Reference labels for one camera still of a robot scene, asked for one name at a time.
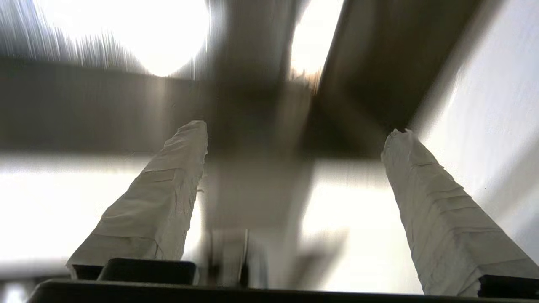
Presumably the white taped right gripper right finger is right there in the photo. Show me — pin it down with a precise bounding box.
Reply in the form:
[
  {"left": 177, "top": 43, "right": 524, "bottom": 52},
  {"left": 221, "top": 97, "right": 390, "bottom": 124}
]
[{"left": 381, "top": 129, "right": 539, "bottom": 298}]

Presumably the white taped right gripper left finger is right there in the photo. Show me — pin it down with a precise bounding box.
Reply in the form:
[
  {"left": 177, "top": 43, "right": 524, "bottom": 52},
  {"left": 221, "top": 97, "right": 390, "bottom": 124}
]
[{"left": 67, "top": 120, "right": 208, "bottom": 279}]

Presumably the stainless steel sink basin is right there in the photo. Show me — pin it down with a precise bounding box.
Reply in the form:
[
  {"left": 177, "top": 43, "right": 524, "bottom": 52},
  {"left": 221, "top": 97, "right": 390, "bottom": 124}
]
[{"left": 0, "top": 0, "right": 497, "bottom": 165}]

